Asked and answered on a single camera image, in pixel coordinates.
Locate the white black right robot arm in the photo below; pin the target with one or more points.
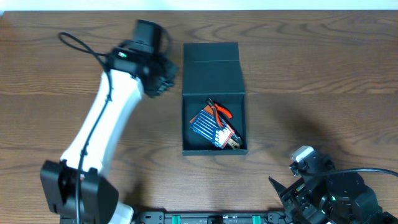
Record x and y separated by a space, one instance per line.
357 202

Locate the black cardboard box with lid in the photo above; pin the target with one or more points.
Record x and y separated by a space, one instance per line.
212 70

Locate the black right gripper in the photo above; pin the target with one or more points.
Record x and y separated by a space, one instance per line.
302 192

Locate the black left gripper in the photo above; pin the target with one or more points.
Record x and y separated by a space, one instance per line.
165 79

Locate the clear precision screwdriver set case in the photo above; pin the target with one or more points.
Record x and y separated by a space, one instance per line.
204 125

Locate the black mounting rail green clips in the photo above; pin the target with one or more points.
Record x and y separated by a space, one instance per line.
210 218

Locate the orange scraper with wooden handle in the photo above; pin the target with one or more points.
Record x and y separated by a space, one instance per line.
216 130

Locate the orange black handled pliers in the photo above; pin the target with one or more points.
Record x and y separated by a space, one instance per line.
216 109

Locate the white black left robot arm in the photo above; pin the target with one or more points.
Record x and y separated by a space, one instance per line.
76 187

